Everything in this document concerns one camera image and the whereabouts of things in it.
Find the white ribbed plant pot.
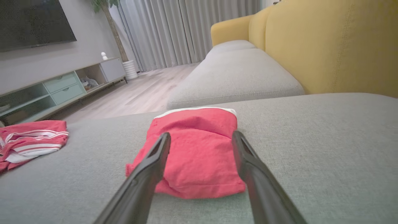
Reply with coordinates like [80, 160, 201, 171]
[122, 60, 138, 80]

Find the grey pleated curtain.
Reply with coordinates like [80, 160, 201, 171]
[109, 0, 261, 72]

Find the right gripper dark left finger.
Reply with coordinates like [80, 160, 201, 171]
[93, 132, 172, 224]

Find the yellow sofa backrest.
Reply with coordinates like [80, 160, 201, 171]
[211, 0, 398, 98]

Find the grey stuffed toy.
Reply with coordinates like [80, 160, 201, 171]
[80, 76, 99, 91]

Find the large grey sofa seat cushion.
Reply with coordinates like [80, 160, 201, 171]
[0, 93, 398, 224]

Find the small grey sofa seat cushion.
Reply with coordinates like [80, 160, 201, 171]
[205, 40, 257, 59]

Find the indoor tree plant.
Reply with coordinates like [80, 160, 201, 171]
[90, 0, 128, 63]

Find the red basketball jersey number 23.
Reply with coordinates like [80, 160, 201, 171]
[0, 120, 69, 173]

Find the long low television cabinet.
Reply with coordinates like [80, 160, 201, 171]
[0, 57, 128, 126]

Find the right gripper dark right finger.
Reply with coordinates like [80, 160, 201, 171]
[232, 131, 308, 224]

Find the medium grey sofa seat cushion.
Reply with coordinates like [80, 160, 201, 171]
[166, 48, 305, 110]

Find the black flat television screen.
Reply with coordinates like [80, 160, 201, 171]
[0, 0, 77, 53]

